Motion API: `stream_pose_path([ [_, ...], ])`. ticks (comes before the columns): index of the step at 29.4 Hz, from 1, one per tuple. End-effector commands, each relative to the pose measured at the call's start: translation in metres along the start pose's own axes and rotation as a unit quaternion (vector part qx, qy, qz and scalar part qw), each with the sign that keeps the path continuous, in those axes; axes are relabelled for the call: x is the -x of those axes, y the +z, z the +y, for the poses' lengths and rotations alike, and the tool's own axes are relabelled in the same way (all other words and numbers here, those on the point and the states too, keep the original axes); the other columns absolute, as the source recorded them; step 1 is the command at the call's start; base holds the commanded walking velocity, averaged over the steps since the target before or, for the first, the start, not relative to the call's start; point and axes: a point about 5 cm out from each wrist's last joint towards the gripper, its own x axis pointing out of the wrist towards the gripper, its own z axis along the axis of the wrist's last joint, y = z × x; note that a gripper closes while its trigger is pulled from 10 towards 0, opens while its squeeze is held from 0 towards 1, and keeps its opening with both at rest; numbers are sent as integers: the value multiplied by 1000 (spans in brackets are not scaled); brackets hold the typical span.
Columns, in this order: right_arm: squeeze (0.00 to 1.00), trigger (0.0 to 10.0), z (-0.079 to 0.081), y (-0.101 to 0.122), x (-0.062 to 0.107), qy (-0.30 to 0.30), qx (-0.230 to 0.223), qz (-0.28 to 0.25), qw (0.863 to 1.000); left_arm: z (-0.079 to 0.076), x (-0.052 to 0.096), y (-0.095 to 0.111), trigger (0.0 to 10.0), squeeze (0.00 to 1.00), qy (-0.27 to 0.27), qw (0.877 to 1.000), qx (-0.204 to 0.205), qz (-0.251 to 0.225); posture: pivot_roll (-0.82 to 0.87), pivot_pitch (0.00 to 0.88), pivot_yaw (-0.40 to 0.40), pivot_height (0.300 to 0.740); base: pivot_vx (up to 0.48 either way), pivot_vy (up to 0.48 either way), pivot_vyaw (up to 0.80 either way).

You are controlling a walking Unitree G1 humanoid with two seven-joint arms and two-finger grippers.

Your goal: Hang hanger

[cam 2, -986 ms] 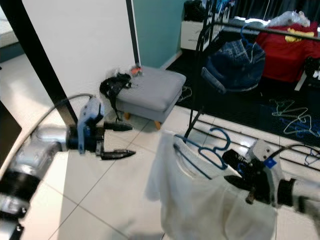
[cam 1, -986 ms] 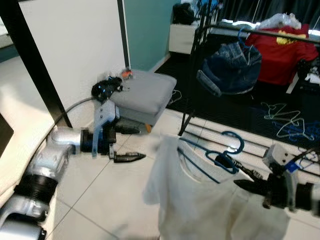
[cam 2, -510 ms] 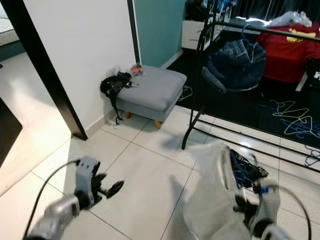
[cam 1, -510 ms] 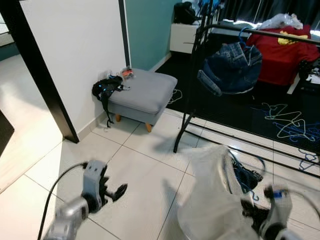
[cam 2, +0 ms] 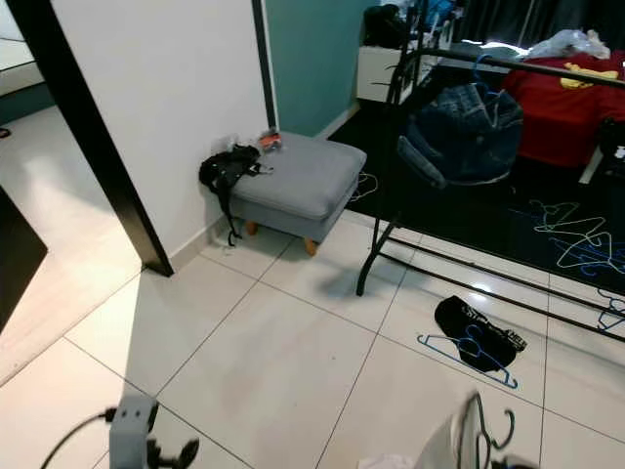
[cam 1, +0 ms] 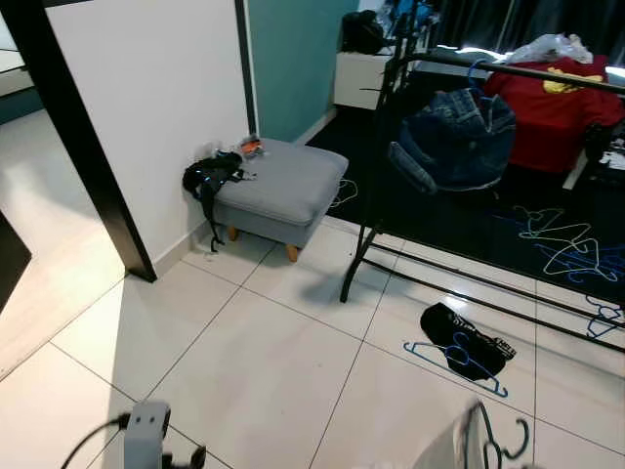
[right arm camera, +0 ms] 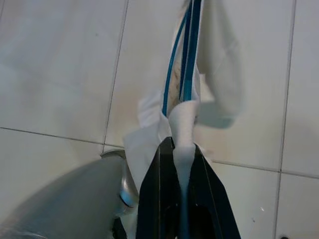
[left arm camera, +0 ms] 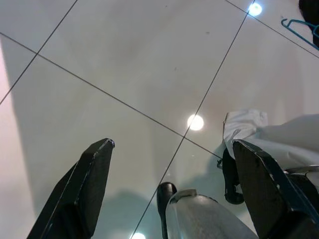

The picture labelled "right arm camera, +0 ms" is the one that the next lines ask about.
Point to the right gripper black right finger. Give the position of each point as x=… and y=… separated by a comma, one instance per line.
x=211, y=211

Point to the blue plastic hanger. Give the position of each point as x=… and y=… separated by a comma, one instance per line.
x=187, y=87

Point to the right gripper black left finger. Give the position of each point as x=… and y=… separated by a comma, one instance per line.
x=159, y=199

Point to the white shirt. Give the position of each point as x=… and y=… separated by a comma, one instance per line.
x=184, y=119

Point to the silver robot leg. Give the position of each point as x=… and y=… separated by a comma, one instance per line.
x=62, y=199

